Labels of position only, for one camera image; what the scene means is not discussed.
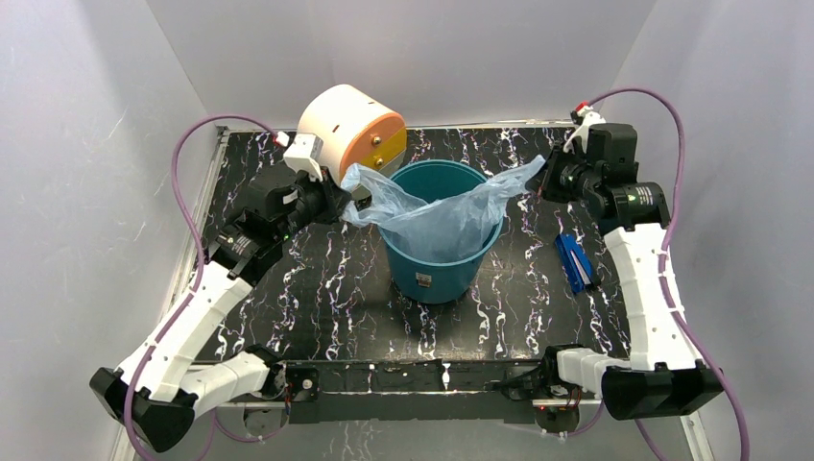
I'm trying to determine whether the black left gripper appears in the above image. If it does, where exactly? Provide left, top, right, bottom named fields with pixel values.
left=276, top=165, right=353, bottom=242

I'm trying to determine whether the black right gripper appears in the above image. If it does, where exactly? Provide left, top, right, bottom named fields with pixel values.
left=524, top=142, right=598, bottom=206

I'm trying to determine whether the translucent blue plastic bag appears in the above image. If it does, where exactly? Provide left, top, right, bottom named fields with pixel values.
left=341, top=156, right=546, bottom=264

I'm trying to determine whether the teal plastic trash bin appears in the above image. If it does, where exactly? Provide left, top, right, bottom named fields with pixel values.
left=379, top=159, right=503, bottom=304

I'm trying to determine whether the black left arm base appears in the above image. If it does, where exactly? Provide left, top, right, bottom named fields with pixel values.
left=224, top=359, right=320, bottom=437

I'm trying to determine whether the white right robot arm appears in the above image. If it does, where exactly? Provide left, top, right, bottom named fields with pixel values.
left=533, top=123, right=723, bottom=420

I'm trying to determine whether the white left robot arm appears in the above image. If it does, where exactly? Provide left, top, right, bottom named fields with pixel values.
left=89, top=164, right=350, bottom=452

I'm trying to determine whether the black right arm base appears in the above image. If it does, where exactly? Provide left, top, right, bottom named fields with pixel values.
left=484, top=362, right=605, bottom=438

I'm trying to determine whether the blue stapler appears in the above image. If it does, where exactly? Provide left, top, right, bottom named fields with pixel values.
left=554, top=233, right=601, bottom=294

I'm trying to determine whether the round pastel drawer cabinet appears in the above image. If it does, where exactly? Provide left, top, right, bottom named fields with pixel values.
left=296, top=85, right=407, bottom=184

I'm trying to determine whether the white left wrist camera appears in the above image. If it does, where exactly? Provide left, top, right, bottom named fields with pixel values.
left=274, top=131, right=324, bottom=182

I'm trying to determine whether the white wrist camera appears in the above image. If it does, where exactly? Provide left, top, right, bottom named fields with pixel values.
left=563, top=101, right=606, bottom=154
left=274, top=131, right=324, bottom=182

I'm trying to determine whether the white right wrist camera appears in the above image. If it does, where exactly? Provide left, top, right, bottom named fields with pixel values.
left=563, top=101, right=606, bottom=154

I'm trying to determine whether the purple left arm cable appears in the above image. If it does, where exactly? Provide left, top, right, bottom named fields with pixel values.
left=122, top=114, right=291, bottom=461

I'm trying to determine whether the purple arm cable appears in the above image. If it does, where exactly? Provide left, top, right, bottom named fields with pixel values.
left=575, top=87, right=752, bottom=461
left=122, top=114, right=291, bottom=461

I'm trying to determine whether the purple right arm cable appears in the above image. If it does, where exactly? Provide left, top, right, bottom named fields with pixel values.
left=575, top=87, right=752, bottom=461

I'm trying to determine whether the aluminium frame rail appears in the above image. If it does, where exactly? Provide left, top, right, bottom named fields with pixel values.
left=110, top=359, right=713, bottom=461

